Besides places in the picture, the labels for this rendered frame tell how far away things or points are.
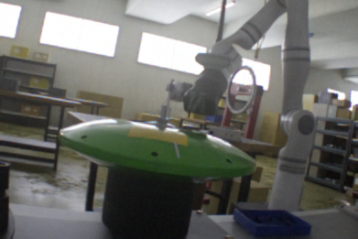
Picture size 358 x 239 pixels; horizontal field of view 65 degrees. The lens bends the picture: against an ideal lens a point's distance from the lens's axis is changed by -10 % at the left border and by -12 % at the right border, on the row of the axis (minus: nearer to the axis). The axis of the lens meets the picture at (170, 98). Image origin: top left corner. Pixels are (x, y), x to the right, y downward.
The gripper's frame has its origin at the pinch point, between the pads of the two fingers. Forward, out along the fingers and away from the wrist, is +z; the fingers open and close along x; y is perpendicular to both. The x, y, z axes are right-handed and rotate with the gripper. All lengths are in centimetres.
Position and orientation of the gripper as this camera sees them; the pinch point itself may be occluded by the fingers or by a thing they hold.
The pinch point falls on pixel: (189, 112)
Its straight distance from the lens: 63.3
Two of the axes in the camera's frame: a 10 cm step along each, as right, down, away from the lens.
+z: -3.7, 5.0, -7.9
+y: 0.6, 8.6, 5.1
